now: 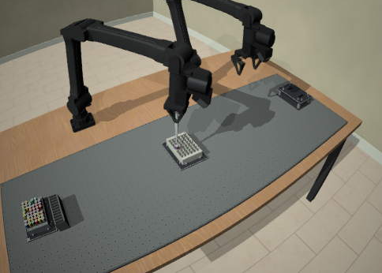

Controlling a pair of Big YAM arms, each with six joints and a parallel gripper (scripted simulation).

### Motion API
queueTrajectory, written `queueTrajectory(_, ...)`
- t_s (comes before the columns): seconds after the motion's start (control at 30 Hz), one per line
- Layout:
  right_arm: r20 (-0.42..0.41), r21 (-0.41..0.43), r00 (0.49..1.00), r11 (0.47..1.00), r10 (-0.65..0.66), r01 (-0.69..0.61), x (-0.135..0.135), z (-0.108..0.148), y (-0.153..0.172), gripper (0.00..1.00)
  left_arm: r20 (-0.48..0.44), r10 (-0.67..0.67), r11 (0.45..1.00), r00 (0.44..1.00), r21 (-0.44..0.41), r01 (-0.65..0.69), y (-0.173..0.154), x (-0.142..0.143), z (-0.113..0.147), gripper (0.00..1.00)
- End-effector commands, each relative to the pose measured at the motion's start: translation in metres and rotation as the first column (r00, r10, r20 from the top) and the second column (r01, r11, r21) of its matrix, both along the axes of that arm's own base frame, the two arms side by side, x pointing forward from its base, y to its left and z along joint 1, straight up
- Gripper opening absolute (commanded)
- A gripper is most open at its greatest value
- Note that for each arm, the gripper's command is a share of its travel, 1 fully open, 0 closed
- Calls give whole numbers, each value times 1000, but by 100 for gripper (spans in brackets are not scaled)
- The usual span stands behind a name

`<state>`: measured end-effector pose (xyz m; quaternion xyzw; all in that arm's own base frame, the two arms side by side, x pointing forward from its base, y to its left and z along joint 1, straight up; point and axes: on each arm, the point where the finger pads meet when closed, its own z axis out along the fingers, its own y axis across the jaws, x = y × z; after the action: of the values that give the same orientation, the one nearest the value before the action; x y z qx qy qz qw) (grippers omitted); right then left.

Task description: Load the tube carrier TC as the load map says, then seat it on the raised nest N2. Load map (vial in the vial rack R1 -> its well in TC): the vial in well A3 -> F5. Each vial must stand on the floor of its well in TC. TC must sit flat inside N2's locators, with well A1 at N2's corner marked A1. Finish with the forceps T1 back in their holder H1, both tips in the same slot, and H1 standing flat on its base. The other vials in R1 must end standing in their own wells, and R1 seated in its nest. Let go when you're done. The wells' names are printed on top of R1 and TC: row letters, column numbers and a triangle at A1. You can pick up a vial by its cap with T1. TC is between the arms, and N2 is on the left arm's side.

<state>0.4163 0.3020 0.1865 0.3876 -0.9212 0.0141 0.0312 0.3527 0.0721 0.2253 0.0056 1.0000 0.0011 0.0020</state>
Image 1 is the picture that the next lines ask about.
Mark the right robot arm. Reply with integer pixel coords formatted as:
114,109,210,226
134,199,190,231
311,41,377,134
60,18,212,132

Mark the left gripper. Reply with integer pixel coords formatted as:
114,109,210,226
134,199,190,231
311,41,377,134
230,39,261,76

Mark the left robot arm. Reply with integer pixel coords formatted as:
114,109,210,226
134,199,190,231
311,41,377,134
166,0,275,67

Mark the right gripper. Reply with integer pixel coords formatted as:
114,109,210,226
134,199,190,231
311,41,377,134
163,85,189,123

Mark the grey curved work surface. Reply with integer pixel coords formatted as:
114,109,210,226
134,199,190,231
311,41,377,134
0,73,348,273

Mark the white grid rack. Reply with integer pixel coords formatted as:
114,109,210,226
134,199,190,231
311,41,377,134
167,132,202,165

